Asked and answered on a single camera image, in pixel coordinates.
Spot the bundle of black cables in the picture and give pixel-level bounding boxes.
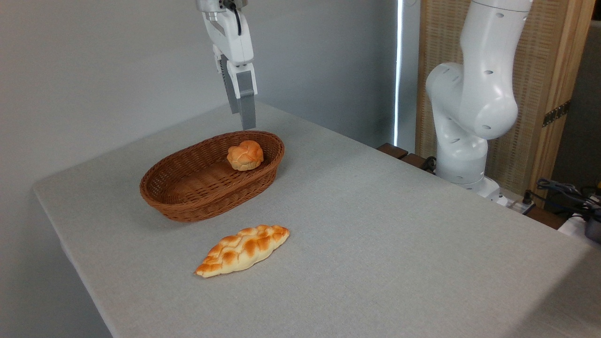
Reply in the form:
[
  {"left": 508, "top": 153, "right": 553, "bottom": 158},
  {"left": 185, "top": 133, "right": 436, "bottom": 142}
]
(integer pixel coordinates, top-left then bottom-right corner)
[{"left": 537, "top": 178, "right": 601, "bottom": 221}]

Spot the long braided bread loaf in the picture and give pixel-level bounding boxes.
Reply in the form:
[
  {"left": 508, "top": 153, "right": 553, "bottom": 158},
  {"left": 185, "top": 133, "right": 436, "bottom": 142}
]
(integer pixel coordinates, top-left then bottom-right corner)
[{"left": 195, "top": 224, "right": 290, "bottom": 278}]

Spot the silver metal wrist flange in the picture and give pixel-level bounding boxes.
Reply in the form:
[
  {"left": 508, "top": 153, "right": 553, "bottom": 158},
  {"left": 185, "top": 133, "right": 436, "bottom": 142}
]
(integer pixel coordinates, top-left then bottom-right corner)
[{"left": 196, "top": 0, "right": 248, "bottom": 12}]

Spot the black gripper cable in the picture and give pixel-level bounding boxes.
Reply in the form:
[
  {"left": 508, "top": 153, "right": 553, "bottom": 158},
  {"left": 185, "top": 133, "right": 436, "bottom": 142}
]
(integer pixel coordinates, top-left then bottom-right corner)
[{"left": 227, "top": 0, "right": 243, "bottom": 37}]

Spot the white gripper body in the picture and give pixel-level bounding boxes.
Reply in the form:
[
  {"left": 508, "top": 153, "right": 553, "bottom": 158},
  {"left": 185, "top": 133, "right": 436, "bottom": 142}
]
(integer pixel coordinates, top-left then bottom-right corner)
[{"left": 202, "top": 7, "right": 254, "bottom": 66}]

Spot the brown wicker oval basket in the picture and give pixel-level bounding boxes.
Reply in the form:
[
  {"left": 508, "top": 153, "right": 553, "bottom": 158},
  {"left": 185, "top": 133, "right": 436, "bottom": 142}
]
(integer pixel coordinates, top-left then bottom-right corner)
[{"left": 139, "top": 131, "right": 285, "bottom": 223}]

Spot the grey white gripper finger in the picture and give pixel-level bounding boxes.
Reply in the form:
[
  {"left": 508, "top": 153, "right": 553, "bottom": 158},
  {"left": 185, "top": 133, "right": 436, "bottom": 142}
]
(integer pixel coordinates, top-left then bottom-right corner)
[
  {"left": 214, "top": 45, "right": 240, "bottom": 115},
  {"left": 227, "top": 61, "right": 258, "bottom": 131}
]

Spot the round knotted bread bun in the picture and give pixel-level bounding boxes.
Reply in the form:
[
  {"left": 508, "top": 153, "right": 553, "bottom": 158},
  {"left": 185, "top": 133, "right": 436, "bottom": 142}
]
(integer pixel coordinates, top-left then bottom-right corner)
[{"left": 227, "top": 140, "right": 264, "bottom": 171}]

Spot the brass screen hinge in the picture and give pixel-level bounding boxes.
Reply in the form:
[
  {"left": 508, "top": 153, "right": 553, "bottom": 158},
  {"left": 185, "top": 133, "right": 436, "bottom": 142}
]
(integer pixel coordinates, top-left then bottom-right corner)
[{"left": 542, "top": 100, "right": 571, "bottom": 127}]

